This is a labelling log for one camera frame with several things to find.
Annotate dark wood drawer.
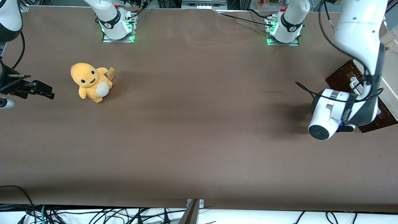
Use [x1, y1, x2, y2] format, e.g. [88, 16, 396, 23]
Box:
[326, 59, 398, 133]

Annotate black cable bundle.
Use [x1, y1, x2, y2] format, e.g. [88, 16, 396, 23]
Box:
[120, 0, 154, 24]

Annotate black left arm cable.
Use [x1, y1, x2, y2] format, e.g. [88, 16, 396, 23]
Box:
[295, 0, 384, 105]

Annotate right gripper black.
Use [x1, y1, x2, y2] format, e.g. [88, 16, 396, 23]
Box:
[0, 74, 55, 100]

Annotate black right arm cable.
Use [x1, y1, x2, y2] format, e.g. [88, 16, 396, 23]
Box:
[11, 30, 26, 71]

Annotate long black table cable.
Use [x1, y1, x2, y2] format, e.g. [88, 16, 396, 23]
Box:
[218, 12, 274, 28]

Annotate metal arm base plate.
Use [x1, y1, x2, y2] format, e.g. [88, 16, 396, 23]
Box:
[102, 13, 137, 43]
[266, 16, 300, 46]

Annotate grey electronics box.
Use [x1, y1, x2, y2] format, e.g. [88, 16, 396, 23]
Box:
[181, 0, 228, 10]

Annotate teal cable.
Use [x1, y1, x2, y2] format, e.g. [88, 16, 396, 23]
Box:
[40, 205, 51, 224]

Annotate short black table cable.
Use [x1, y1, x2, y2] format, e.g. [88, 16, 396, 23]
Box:
[247, 8, 274, 20]

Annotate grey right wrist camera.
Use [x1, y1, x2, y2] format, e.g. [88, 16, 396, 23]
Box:
[0, 98, 16, 110]

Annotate brown table cover sheet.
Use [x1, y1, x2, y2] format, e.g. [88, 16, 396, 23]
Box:
[0, 6, 398, 213]

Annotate white bar drawer handle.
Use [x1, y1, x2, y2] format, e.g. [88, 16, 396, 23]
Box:
[349, 77, 366, 95]

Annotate yellow plush dinosaur toy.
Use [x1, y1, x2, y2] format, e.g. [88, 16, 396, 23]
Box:
[70, 63, 115, 104]

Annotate large looping black cable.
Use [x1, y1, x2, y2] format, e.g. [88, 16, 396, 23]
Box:
[0, 185, 35, 224]

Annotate tangled black floor cables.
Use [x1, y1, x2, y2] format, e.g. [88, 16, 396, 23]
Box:
[0, 204, 187, 224]

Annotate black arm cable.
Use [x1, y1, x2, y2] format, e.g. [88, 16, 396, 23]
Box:
[295, 0, 384, 105]
[11, 30, 26, 71]

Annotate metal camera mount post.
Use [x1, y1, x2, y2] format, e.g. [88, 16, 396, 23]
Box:
[179, 198, 205, 224]

